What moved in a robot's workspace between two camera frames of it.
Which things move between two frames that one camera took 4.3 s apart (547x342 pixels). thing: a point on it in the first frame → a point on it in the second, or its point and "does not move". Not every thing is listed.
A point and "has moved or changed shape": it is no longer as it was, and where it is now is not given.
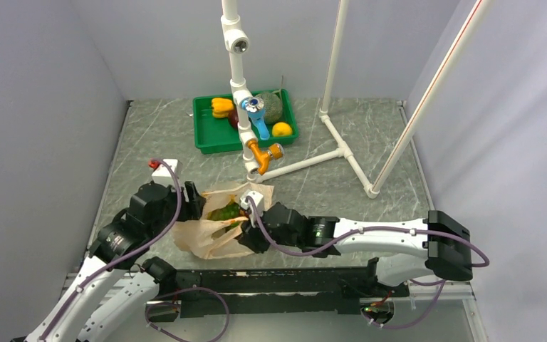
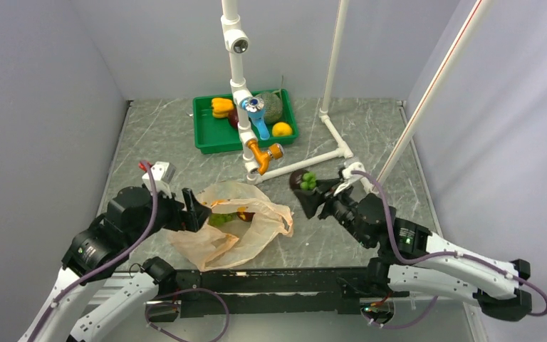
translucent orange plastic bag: [219, 239] has moved or changed shape
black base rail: [314, 291] does not move
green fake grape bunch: [230, 210] → [309, 180]
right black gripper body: [258, 242] → [340, 208]
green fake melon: [273, 107] does not move
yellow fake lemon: [282, 129] does not move
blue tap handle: [254, 107] does not move
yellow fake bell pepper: [221, 107] does not move
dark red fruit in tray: [233, 118] does not move
